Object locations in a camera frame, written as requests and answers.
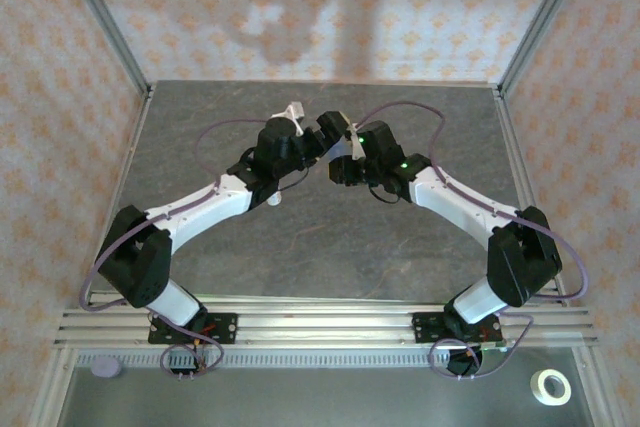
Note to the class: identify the white pill bottle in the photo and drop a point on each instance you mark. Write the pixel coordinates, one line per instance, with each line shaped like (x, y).
(274, 198)

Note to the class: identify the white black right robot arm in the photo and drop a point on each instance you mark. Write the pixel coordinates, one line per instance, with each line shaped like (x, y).
(450, 197)

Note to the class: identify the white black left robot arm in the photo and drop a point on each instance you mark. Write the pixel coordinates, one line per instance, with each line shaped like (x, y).
(210, 207)

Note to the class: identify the small green circuit board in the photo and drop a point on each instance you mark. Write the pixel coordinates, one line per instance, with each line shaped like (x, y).
(495, 345)

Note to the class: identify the black round device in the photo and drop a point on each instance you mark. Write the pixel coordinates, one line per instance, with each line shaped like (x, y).
(462, 363)

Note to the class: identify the grey metal shelf plate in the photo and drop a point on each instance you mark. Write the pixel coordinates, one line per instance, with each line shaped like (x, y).
(320, 397)

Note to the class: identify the purple round disc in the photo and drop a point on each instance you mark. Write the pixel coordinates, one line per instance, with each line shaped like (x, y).
(105, 367)

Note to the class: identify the white tape roll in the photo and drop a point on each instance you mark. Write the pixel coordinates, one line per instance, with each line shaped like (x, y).
(537, 387)

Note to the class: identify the aluminium table side rail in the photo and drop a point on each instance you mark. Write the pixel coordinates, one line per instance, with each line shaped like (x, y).
(515, 147)
(117, 197)

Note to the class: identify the aluminium mounting rail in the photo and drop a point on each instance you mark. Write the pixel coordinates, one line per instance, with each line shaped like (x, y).
(320, 327)

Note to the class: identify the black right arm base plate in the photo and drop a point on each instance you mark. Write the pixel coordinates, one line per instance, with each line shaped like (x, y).
(425, 327)

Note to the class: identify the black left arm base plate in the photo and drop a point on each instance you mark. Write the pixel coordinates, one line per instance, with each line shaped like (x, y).
(225, 327)

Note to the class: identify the aluminium frame post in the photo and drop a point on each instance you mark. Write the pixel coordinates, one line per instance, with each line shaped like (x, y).
(107, 22)
(544, 22)

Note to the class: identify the aluminium frame leg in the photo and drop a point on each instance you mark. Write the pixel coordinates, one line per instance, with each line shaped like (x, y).
(595, 387)
(52, 387)

